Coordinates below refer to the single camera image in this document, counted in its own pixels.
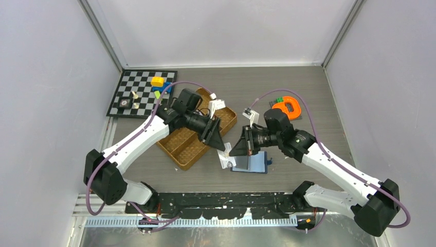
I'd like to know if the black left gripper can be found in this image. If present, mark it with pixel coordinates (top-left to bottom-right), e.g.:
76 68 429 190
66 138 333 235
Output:
184 111 226 151

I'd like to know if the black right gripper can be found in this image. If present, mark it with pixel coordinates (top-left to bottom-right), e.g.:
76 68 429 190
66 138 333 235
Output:
230 125 282 156

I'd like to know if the blue leather card holder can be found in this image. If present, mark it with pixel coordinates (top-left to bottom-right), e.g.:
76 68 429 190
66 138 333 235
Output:
230 151 273 174

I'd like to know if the silver VIP credit card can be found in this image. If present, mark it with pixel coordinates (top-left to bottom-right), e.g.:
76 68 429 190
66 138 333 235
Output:
217 150 237 169

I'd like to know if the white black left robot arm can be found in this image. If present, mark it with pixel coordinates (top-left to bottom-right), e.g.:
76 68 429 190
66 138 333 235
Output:
83 89 225 213

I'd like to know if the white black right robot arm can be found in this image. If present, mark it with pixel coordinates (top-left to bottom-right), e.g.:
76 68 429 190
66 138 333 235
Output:
229 108 400 237

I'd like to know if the woven divided basket tray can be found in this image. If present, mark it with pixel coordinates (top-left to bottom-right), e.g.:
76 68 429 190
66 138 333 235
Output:
156 107 237 171

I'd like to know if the blue toy car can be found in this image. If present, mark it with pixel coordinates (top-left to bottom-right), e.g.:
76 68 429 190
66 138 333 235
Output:
152 81 173 95

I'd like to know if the yellow toy block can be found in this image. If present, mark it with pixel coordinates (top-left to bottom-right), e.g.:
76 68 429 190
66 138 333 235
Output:
151 77 166 87

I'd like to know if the metal chess pawn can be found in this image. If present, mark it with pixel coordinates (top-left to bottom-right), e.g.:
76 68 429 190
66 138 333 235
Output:
131 91 139 99

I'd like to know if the black white checkerboard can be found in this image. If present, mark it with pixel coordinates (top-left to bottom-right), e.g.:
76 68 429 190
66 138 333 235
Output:
106 69 177 119

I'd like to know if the black square chess piece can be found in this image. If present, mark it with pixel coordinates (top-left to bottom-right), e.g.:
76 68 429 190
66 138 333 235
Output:
117 97 134 110

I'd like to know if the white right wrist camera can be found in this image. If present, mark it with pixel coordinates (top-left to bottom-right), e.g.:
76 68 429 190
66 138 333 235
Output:
242 108 259 127

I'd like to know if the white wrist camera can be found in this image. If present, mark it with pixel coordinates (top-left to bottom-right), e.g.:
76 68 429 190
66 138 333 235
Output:
208 93 226 119
242 108 259 127

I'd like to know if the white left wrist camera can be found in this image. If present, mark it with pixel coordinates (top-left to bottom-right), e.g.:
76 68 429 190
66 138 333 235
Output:
208 93 226 119

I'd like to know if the grey base plate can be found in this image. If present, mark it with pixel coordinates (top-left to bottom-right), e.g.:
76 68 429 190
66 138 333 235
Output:
269 99 303 120

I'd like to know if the black mounting rail base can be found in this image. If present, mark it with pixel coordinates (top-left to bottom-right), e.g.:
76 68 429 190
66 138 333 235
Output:
124 191 324 221

